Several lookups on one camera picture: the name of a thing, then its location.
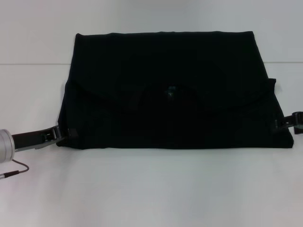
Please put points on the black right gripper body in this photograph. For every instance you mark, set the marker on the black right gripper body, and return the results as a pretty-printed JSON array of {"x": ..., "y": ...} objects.
[{"x": 298, "y": 123}]

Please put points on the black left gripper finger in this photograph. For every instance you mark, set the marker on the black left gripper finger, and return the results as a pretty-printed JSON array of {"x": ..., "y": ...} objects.
[{"x": 73, "y": 133}]

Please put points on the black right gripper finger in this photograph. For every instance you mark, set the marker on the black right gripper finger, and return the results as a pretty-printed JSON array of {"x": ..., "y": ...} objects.
[{"x": 285, "y": 123}]

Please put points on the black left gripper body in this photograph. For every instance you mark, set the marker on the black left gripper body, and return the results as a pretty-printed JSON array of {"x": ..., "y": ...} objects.
[{"x": 33, "y": 140}]

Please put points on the black shirt with FREE print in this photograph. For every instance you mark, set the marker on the black shirt with FREE print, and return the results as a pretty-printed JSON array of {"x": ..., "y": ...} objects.
[{"x": 165, "y": 94}]

